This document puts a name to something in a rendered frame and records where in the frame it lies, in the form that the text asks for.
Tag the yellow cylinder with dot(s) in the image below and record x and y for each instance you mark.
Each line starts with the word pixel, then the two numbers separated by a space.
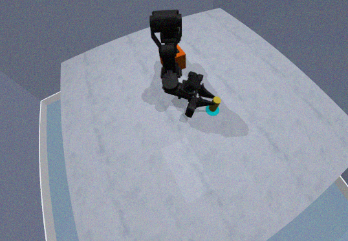
pixel 217 101

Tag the cyan circle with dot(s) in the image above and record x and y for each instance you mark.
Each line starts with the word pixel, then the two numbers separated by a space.
pixel 212 113

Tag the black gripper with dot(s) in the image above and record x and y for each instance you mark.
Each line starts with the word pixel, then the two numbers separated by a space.
pixel 193 100

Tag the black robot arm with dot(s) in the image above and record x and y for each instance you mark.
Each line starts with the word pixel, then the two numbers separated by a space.
pixel 169 24

